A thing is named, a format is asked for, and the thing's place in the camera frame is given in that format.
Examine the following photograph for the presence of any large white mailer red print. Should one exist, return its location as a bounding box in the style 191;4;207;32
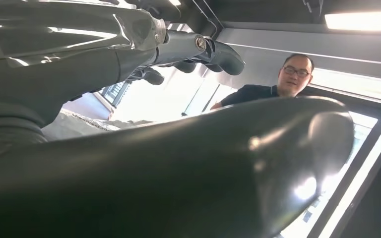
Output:
41;109;153;142

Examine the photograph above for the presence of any person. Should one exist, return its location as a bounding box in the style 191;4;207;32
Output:
210;53;316;111

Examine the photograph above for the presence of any ceiling light panel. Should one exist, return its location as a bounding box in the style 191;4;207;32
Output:
324;11;381;33

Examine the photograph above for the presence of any black window frame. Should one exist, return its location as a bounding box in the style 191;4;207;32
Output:
304;86;381;238

